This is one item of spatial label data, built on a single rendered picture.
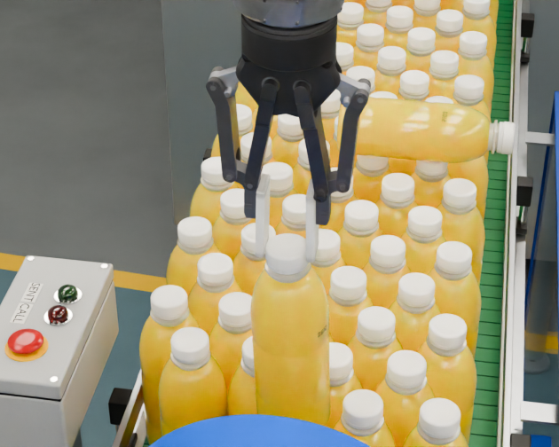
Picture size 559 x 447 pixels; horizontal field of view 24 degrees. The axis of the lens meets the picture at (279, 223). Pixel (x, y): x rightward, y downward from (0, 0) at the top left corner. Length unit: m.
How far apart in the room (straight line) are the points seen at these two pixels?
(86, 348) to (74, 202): 2.12
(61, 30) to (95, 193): 0.96
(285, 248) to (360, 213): 0.36
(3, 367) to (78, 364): 0.08
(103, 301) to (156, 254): 1.85
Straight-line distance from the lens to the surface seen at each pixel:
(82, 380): 1.37
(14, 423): 1.35
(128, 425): 1.42
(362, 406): 1.25
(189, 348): 1.31
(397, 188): 1.53
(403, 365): 1.29
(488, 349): 1.64
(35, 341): 1.33
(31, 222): 3.42
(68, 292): 1.39
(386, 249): 1.44
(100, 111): 3.86
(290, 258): 1.12
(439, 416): 1.24
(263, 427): 1.05
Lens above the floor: 1.97
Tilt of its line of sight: 36 degrees down
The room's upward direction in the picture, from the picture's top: straight up
